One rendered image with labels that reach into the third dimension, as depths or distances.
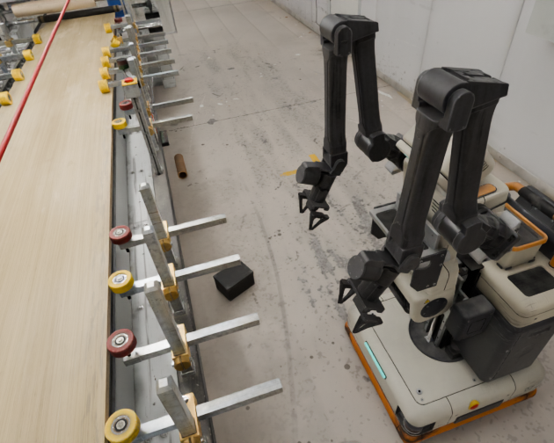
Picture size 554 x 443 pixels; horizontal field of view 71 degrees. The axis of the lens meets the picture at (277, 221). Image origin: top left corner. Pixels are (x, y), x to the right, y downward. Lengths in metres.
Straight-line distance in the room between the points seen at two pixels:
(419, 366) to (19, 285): 1.59
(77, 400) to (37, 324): 0.33
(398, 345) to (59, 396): 1.34
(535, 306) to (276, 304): 1.36
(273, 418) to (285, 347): 0.37
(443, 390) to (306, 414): 0.63
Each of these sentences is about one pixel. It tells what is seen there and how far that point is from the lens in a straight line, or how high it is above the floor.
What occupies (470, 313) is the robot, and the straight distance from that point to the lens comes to 1.49.
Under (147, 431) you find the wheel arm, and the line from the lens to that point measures 1.19.
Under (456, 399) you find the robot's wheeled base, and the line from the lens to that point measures 1.86.
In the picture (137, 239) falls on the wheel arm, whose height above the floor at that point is 0.86.
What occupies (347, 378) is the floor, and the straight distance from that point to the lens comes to 2.12.
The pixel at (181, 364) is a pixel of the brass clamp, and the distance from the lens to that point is 1.28.
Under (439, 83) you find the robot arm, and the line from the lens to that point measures 0.73.
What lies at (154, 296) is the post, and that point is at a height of 1.11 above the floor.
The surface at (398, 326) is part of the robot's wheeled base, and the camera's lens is 1.97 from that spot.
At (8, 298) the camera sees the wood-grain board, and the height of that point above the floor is 0.90.
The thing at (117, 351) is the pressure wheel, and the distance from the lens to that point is 1.26.
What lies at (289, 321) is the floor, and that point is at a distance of 2.28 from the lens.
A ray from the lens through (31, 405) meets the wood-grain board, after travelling 1.30.
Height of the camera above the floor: 1.89
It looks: 41 degrees down
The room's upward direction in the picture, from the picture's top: 5 degrees counter-clockwise
